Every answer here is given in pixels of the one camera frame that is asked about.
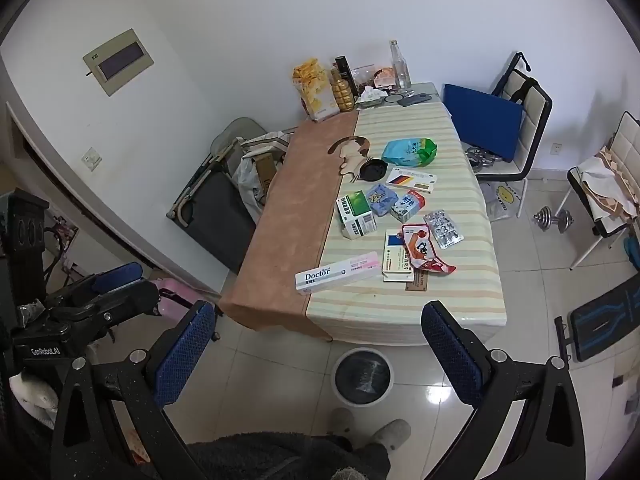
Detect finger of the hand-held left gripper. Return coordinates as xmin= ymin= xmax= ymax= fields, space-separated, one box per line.
xmin=84 ymin=280 xmax=163 ymax=327
xmin=47 ymin=261 xmax=146 ymax=307

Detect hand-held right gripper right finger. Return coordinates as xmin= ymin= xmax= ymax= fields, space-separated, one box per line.
xmin=421 ymin=301 xmax=587 ymax=480

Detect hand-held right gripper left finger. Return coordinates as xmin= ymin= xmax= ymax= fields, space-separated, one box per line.
xmin=50 ymin=300 xmax=217 ymax=480

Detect white bin with black bag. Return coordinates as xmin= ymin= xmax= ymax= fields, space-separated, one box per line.
xmin=331 ymin=346 xmax=395 ymax=407

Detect white blue medicine box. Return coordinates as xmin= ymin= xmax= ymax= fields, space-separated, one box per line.
xmin=382 ymin=230 xmax=416 ymax=282

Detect red snack packet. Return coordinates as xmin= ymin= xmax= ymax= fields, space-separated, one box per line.
xmin=401 ymin=223 xmax=457 ymax=276

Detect silver blister pack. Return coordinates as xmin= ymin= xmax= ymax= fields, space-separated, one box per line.
xmin=424 ymin=209 xmax=465 ymax=250

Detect white pink toothpaste box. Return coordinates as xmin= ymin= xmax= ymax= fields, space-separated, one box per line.
xmin=295 ymin=251 xmax=382 ymax=295

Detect blue orange small box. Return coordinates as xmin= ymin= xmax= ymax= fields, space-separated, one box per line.
xmin=390 ymin=190 xmax=426 ymax=223

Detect green white medicine box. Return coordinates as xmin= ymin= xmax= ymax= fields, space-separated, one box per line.
xmin=336 ymin=191 xmax=378 ymax=240

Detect blue bear print packet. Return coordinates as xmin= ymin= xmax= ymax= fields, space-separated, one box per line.
xmin=366 ymin=183 xmax=396 ymax=217

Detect white box with flag stripes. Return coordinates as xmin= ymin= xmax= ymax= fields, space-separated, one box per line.
xmin=385 ymin=166 xmax=437 ymax=195

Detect blue green plastic bag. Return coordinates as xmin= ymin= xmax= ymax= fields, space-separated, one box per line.
xmin=382 ymin=137 xmax=438 ymax=168

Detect grey slipper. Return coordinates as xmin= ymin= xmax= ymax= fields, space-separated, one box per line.
xmin=370 ymin=419 xmax=412 ymax=454
xmin=327 ymin=407 xmax=357 ymax=442

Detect black panel with oval holes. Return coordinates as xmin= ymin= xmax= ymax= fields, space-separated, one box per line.
xmin=0 ymin=187 xmax=51 ymax=311

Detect grey folding chair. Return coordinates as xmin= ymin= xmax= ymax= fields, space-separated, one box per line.
xmin=166 ymin=117 xmax=271 ymax=277

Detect person's dark grey clothing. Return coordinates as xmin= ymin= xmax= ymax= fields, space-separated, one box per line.
xmin=185 ymin=432 xmax=391 ymax=480

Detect white plastic bag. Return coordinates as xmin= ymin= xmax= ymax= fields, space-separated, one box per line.
xmin=232 ymin=152 xmax=266 ymax=223

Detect white bag with yellow circle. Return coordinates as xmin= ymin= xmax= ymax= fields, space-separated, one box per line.
xmin=487 ymin=180 xmax=526 ymax=223

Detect metal dumbbell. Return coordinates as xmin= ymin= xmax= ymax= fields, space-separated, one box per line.
xmin=532 ymin=206 xmax=577 ymax=234

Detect cardboard box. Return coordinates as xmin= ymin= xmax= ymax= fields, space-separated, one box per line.
xmin=252 ymin=152 xmax=278 ymax=196

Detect brown tablecloth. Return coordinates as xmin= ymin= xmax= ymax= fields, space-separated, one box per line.
xmin=218 ymin=110 xmax=361 ymax=343

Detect black round pouch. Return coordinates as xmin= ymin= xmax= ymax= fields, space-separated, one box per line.
xmin=359 ymin=158 xmax=388 ymax=182

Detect checked cloth bag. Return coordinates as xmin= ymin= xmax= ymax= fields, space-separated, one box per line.
xmin=242 ymin=130 xmax=298 ymax=161

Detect blue object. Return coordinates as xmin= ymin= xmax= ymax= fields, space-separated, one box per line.
xmin=622 ymin=236 xmax=640 ymax=271

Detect beige electrical panel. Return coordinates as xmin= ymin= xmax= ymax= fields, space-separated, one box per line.
xmin=82 ymin=28 xmax=155 ymax=97

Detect cat shaped mat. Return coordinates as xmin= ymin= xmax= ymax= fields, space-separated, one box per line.
xmin=327 ymin=136 xmax=371 ymax=177

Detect striped tablecloth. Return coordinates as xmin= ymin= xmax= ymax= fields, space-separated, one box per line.
xmin=306 ymin=82 xmax=508 ymax=348

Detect yellow snack bag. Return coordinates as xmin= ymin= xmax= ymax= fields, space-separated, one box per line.
xmin=292 ymin=59 xmax=338 ymax=122

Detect crumpled white tissue pack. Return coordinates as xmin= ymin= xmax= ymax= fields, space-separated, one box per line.
xmin=356 ymin=86 xmax=388 ymax=108

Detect gold bottle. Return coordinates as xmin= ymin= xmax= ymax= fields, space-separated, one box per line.
xmin=330 ymin=69 xmax=356 ymax=112

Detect clear glass bottle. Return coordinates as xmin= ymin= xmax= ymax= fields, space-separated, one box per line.
xmin=390 ymin=40 xmax=412 ymax=92

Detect clear plastic food bag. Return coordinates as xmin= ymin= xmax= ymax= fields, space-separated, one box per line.
xmin=350 ymin=65 xmax=396 ymax=93

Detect black tube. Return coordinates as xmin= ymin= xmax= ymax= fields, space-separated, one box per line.
xmin=334 ymin=56 xmax=360 ymax=101

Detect black cables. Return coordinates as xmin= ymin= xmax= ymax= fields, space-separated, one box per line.
xmin=42 ymin=215 xmax=81 ymax=286

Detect white chair with black frame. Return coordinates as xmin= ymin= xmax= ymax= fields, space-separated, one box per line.
xmin=567 ymin=111 xmax=640 ymax=271
xmin=465 ymin=52 xmax=553 ymax=218

